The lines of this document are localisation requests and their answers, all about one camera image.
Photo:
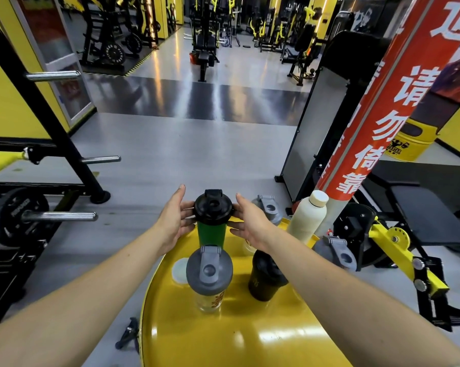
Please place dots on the person's left hand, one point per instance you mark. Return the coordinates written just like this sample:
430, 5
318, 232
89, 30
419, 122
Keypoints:
170, 221

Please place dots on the black weight plate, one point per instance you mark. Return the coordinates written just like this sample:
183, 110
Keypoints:
12, 217

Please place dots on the red banner pillar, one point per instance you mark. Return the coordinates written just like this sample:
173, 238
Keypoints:
398, 103

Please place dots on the person's left forearm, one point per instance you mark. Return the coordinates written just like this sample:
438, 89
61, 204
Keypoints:
80, 298

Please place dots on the yellow barrel black logo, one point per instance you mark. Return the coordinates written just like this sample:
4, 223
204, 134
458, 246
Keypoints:
413, 143

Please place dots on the black yellow gym machines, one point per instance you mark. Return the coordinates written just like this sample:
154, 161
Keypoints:
291, 38

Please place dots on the clear shaker bottle grey lid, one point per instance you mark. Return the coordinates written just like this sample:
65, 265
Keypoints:
209, 275

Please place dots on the glass door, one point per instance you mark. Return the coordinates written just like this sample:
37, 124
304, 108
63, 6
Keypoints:
54, 53

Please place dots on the black squat rack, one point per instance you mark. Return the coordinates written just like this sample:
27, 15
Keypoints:
38, 106

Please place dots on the black padded weight bench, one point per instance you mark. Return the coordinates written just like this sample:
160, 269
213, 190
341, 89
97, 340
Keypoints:
428, 210

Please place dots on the person's right forearm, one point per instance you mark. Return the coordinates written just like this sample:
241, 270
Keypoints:
348, 298

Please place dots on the green shaker bottle black lid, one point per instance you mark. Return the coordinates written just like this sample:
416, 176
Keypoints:
213, 221

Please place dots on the chrome barbell bar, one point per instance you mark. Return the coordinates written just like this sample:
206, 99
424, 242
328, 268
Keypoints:
61, 216

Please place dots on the black bench machine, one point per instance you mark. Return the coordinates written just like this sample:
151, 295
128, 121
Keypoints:
205, 41

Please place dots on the grey panel weight machine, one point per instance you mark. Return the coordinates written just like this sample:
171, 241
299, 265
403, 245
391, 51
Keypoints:
321, 126

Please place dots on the black shaker cup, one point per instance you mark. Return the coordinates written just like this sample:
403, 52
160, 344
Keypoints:
264, 280

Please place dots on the black plate rack machine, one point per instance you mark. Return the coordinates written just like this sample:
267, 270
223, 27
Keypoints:
111, 34

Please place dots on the person's right fingers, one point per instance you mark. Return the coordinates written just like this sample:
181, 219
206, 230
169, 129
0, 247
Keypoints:
242, 208

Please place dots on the white plastic bottle cream cap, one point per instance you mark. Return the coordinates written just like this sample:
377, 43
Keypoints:
308, 221

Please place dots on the person's right hand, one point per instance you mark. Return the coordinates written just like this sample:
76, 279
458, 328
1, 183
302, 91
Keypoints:
254, 225

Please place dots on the black barbell collar clip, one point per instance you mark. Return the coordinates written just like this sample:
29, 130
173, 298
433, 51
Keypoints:
128, 334

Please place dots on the yellow round metal drum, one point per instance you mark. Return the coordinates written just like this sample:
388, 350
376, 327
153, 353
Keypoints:
245, 332

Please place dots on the white round lid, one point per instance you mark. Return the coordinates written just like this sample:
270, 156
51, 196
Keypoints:
178, 272

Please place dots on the person's left fingers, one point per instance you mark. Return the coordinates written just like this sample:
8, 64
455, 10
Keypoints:
186, 214

